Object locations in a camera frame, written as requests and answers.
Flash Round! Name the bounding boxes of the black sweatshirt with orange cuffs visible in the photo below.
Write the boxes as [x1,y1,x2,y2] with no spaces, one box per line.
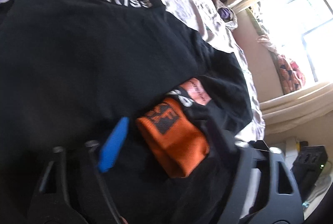
[1,0,252,223]

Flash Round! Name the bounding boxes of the clothes on window sill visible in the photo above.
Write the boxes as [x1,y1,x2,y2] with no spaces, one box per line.
[246,8,306,94]

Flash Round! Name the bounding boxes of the black box device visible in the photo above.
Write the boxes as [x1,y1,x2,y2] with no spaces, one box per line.
[291,145,328,202]

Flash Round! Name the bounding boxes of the floral bag with purple cloth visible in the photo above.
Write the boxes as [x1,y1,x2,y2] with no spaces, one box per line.
[217,6,238,30]

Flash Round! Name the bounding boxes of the window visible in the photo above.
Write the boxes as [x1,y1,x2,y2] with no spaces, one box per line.
[257,0,332,83]

